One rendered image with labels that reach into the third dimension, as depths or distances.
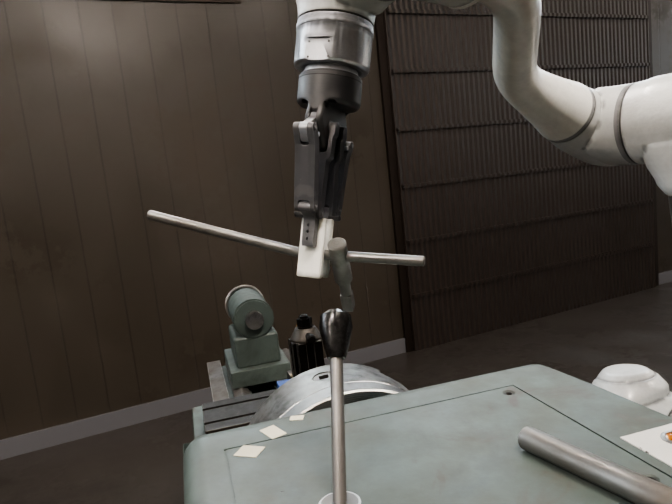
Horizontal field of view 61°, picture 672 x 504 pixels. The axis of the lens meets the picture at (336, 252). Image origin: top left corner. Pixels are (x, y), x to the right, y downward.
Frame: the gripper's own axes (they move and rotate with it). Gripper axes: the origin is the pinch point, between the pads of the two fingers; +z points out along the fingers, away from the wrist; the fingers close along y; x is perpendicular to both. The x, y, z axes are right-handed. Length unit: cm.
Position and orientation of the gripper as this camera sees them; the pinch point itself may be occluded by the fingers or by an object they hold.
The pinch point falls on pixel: (315, 247)
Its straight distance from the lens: 67.3
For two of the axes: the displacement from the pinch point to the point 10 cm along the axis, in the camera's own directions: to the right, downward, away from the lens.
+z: -0.9, 10.0, 0.4
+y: -3.7, 0.0, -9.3
